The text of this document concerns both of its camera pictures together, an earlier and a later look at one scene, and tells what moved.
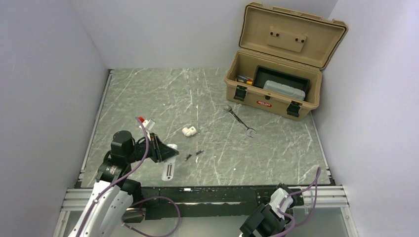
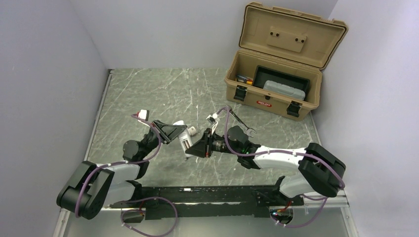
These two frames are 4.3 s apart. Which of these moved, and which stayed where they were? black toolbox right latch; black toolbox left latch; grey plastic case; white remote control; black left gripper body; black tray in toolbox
Moved: white remote control; black left gripper body
Stayed: black tray in toolbox; grey plastic case; black toolbox left latch; black toolbox right latch
